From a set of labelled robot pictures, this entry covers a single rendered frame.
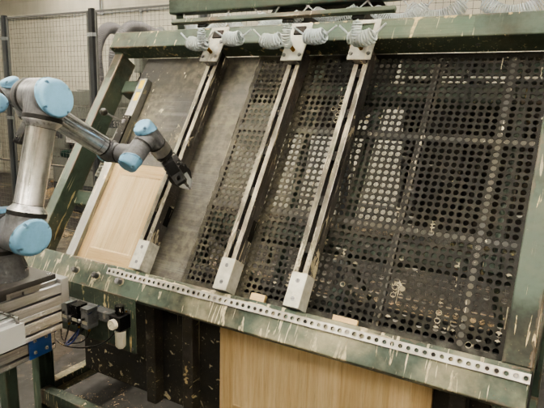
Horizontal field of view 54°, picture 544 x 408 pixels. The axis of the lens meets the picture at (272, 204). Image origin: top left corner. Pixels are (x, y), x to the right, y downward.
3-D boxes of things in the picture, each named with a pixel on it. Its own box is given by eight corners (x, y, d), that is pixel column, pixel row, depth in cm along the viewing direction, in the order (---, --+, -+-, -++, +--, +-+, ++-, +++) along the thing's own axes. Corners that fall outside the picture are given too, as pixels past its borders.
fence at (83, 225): (72, 256, 250) (65, 253, 246) (145, 82, 276) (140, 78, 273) (79, 257, 247) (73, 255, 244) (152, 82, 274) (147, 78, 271)
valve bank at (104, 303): (30, 337, 235) (26, 285, 230) (57, 325, 247) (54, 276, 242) (110, 367, 210) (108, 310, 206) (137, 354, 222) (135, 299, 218)
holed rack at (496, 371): (106, 274, 229) (105, 274, 229) (109, 267, 230) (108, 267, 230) (529, 385, 148) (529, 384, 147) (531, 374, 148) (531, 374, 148)
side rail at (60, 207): (47, 251, 267) (29, 244, 258) (128, 65, 298) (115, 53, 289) (54, 252, 264) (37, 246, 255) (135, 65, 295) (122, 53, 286)
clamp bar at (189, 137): (135, 270, 230) (97, 253, 210) (223, 41, 263) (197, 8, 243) (153, 275, 225) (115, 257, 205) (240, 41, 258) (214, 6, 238)
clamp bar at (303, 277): (285, 308, 193) (256, 291, 173) (365, 36, 226) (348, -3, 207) (310, 314, 188) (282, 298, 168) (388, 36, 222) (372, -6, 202)
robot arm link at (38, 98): (25, 250, 172) (52, 82, 172) (51, 259, 163) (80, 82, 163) (-13, 249, 162) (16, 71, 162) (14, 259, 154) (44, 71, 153)
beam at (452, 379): (36, 274, 264) (18, 267, 255) (46, 251, 267) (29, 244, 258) (527, 416, 154) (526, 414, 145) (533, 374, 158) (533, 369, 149)
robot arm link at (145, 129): (126, 132, 194) (139, 116, 198) (142, 152, 202) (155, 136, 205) (142, 134, 190) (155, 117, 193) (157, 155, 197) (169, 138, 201)
